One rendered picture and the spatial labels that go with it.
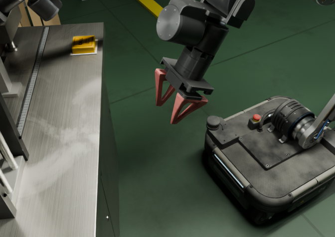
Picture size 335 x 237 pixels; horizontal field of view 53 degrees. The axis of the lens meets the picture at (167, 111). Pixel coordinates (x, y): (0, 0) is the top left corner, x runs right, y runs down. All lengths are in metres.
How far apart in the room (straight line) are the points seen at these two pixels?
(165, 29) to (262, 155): 1.19
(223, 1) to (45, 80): 0.63
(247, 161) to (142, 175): 0.57
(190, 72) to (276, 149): 1.15
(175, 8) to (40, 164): 0.48
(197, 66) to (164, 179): 1.28
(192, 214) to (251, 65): 1.32
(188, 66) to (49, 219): 0.41
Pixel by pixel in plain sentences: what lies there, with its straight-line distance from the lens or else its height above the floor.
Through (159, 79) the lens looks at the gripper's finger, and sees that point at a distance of 0.66.
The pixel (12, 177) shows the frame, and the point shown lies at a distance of 0.79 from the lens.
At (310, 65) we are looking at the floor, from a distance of 2.76.
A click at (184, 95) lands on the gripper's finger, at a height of 1.12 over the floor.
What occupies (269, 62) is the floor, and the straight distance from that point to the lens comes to 2.68.
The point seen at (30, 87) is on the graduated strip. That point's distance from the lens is 1.03.
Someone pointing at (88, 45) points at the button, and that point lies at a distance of 1.11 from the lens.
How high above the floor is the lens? 1.52
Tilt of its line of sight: 44 degrees down
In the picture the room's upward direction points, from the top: straight up
